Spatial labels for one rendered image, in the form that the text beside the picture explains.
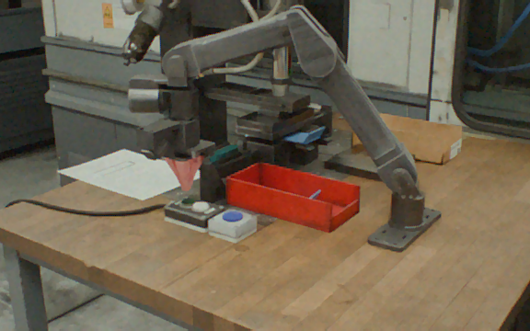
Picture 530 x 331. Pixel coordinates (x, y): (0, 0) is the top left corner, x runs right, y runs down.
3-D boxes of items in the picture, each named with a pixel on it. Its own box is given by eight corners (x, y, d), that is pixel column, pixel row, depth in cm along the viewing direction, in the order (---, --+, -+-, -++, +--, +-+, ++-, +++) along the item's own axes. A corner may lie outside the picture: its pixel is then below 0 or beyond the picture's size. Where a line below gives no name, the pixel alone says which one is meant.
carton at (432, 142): (442, 168, 162) (444, 138, 159) (351, 150, 175) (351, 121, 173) (460, 154, 172) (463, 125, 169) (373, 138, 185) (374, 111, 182)
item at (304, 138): (309, 145, 149) (309, 133, 148) (254, 134, 157) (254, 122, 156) (325, 138, 154) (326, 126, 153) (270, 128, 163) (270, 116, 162)
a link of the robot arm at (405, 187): (391, 170, 119) (423, 171, 119) (389, 154, 127) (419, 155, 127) (389, 202, 121) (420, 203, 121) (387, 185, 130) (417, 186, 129)
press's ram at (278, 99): (275, 154, 148) (275, 18, 138) (187, 134, 162) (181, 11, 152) (317, 134, 162) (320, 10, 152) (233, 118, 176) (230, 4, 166)
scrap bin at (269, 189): (329, 233, 126) (330, 204, 124) (226, 204, 140) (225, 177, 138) (359, 212, 135) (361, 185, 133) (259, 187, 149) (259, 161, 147)
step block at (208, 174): (211, 204, 139) (209, 164, 136) (200, 201, 141) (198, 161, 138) (229, 194, 144) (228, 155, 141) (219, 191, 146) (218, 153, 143)
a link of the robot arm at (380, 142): (395, 199, 122) (293, 53, 116) (393, 185, 129) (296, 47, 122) (424, 181, 121) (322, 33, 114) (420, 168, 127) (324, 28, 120)
